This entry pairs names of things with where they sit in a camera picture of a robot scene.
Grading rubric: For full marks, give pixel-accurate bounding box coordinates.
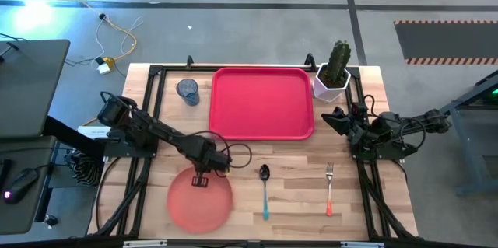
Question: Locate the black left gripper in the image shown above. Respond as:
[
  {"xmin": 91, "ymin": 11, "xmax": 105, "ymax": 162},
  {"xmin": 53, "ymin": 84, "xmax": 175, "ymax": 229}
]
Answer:
[{"xmin": 191, "ymin": 141, "xmax": 231, "ymax": 188}]

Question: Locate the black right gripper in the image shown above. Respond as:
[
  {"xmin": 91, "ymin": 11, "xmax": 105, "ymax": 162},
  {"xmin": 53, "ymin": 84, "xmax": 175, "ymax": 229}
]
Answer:
[{"xmin": 321, "ymin": 103, "xmax": 370, "ymax": 145}]

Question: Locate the orange round plate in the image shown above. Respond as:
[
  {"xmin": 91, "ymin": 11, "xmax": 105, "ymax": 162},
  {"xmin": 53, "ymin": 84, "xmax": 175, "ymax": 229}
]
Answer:
[{"xmin": 167, "ymin": 166, "xmax": 234, "ymax": 235}]

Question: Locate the silver fork with orange handle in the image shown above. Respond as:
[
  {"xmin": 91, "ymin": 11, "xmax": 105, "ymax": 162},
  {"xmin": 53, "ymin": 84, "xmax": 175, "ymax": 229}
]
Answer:
[{"xmin": 325, "ymin": 162, "xmax": 335, "ymax": 217}]

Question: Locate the translucent blue-grey cup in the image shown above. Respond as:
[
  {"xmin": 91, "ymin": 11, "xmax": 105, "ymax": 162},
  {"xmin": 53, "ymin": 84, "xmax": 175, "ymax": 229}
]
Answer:
[{"xmin": 175, "ymin": 78, "xmax": 201, "ymax": 107}]

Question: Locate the red plastic tray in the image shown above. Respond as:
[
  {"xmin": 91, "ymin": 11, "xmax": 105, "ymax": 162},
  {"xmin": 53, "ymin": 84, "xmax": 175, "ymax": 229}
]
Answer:
[{"xmin": 209, "ymin": 67, "xmax": 315, "ymax": 141}]

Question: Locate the white faceted plant pot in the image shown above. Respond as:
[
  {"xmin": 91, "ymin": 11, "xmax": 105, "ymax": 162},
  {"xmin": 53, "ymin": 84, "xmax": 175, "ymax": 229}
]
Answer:
[{"xmin": 312, "ymin": 63, "xmax": 352, "ymax": 103}]

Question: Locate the green cactus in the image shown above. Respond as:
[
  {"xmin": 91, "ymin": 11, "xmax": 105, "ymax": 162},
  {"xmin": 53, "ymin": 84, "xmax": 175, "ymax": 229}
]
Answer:
[{"xmin": 324, "ymin": 40, "xmax": 352, "ymax": 88}]

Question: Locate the white label card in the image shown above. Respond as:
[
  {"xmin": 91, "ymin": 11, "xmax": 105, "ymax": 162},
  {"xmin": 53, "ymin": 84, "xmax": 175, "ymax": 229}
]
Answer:
[{"xmin": 77, "ymin": 125, "xmax": 111, "ymax": 140}]

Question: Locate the blue-grey metal table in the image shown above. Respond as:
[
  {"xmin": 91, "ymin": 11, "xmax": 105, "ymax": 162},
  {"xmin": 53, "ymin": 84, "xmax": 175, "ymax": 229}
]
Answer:
[{"xmin": 429, "ymin": 69, "xmax": 498, "ymax": 197}]

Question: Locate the black hazard-striped floor mat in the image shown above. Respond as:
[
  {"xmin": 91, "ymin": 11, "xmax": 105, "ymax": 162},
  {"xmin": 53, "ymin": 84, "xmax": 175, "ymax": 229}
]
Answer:
[{"xmin": 393, "ymin": 19, "xmax": 498, "ymax": 65}]

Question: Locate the black low desk top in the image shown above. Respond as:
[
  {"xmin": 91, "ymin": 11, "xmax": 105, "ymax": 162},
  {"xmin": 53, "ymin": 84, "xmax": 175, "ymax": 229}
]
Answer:
[{"xmin": 0, "ymin": 135, "xmax": 58, "ymax": 236}]

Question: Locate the black computer mouse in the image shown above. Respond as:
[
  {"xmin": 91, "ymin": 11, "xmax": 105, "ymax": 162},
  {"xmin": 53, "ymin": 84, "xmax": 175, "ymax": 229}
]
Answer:
[{"xmin": 2, "ymin": 168, "xmax": 39, "ymax": 205}]

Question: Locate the black raised desk top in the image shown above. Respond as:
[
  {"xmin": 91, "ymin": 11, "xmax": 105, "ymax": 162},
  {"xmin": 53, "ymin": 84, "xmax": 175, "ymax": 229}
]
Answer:
[{"xmin": 0, "ymin": 39, "xmax": 72, "ymax": 139}]

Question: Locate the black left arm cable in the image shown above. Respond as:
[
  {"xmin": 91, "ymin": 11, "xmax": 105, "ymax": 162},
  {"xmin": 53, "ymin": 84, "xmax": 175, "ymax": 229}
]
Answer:
[{"xmin": 186, "ymin": 130, "xmax": 253, "ymax": 179}]

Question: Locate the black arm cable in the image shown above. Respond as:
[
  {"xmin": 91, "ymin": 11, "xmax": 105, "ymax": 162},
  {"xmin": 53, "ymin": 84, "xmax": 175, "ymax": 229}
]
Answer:
[
  {"xmin": 186, "ymin": 130, "xmax": 253, "ymax": 179},
  {"xmin": 363, "ymin": 94, "xmax": 428, "ymax": 154}
]

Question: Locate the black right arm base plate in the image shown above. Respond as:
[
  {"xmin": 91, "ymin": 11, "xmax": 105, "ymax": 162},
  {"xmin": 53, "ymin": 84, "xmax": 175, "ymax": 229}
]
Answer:
[{"xmin": 349, "ymin": 129, "xmax": 405, "ymax": 162}]

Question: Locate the black aluminium table frame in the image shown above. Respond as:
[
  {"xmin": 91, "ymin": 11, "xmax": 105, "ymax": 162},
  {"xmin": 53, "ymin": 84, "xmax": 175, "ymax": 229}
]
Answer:
[{"xmin": 91, "ymin": 55, "xmax": 419, "ymax": 243}]

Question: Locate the black spoon with teal handle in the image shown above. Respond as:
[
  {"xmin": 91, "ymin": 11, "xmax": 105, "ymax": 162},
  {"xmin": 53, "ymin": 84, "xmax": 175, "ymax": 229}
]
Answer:
[{"xmin": 259, "ymin": 163, "xmax": 271, "ymax": 221}]

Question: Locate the silver edge bracket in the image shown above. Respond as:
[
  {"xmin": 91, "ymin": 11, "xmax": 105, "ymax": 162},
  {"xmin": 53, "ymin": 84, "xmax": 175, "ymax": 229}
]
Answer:
[
  {"xmin": 340, "ymin": 241, "xmax": 385, "ymax": 248},
  {"xmin": 122, "ymin": 239, "xmax": 168, "ymax": 248}
]

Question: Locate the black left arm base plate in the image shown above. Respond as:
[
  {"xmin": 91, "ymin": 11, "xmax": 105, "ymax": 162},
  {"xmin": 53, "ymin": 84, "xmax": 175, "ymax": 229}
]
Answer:
[{"xmin": 103, "ymin": 127, "xmax": 160, "ymax": 159}]

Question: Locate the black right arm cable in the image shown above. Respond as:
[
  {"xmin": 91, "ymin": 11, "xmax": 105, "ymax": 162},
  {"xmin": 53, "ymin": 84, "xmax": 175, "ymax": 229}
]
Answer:
[{"xmin": 363, "ymin": 94, "xmax": 428, "ymax": 154}]

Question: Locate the black coiled cable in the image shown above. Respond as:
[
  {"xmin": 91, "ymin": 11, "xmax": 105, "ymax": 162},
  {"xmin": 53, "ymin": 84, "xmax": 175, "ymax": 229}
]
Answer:
[{"xmin": 64, "ymin": 149, "xmax": 104, "ymax": 187}]

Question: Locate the yellow floor cable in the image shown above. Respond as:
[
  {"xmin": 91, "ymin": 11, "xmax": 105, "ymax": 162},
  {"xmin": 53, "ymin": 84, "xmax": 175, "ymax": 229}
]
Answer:
[{"xmin": 42, "ymin": 0, "xmax": 138, "ymax": 127}]

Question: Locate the white floor cable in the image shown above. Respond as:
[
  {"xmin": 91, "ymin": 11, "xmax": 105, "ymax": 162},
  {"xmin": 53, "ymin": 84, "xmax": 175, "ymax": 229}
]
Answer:
[{"xmin": 64, "ymin": 15, "xmax": 144, "ymax": 71}]

